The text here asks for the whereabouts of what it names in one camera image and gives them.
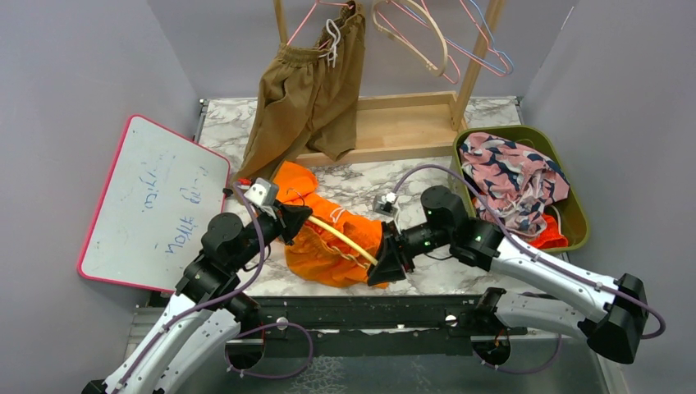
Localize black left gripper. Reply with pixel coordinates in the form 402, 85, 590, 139
231, 198, 314, 271

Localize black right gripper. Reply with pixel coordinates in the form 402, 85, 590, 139
367, 220, 453, 286

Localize pink shark print shorts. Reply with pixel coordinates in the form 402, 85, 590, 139
458, 131, 570, 241

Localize red orange shorts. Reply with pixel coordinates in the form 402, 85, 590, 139
529, 213, 569, 250

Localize light blue wire hanger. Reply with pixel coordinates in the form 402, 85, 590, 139
396, 0, 515, 77

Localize pink wire hanger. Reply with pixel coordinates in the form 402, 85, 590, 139
460, 1, 514, 77
375, 5, 462, 86
274, 1, 355, 45

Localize beige wooden hanger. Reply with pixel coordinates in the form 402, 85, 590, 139
370, 1, 449, 77

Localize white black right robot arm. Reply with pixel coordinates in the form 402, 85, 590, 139
367, 186, 648, 364

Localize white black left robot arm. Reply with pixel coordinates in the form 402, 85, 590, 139
82, 201, 313, 393

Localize tan brown shorts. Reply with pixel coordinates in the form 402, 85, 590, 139
230, 1, 366, 182

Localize wooden clothes rack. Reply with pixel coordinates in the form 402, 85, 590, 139
272, 0, 506, 168

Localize pink framed whiteboard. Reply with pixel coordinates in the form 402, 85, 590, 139
76, 115, 231, 292

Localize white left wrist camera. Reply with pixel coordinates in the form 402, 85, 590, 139
243, 177, 279, 208

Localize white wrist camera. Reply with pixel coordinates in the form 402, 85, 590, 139
373, 192, 399, 218
243, 177, 279, 208

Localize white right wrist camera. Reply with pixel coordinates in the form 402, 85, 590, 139
373, 192, 399, 218

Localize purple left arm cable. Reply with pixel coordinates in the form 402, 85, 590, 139
108, 181, 315, 394

